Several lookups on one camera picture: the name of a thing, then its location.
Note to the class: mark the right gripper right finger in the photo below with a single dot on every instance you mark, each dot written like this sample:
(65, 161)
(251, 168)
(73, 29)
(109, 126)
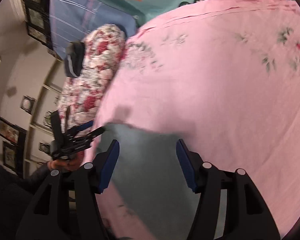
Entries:
(247, 214)

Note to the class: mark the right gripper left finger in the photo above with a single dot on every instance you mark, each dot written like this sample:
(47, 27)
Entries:
(65, 205)

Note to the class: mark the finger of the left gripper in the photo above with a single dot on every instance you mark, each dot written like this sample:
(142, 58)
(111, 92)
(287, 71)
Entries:
(97, 132)
(82, 127)

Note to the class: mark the grey-green pants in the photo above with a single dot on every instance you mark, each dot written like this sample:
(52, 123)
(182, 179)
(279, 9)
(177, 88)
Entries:
(149, 178)

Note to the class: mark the person left hand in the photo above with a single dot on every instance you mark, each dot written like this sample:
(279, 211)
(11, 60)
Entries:
(71, 165)

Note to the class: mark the dark grey folded garment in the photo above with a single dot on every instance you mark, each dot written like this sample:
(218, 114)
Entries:
(73, 62)

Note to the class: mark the red floral quilt roll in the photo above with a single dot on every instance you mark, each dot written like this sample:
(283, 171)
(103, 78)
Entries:
(81, 96)

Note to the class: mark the blue plaid pillow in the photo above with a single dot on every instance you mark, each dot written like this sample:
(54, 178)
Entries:
(72, 20)

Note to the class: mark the pink floral bed sheet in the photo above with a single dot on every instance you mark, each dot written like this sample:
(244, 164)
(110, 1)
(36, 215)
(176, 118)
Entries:
(224, 76)

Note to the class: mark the framed pictures on wall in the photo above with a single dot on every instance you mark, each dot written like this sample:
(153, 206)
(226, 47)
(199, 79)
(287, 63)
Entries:
(24, 63)

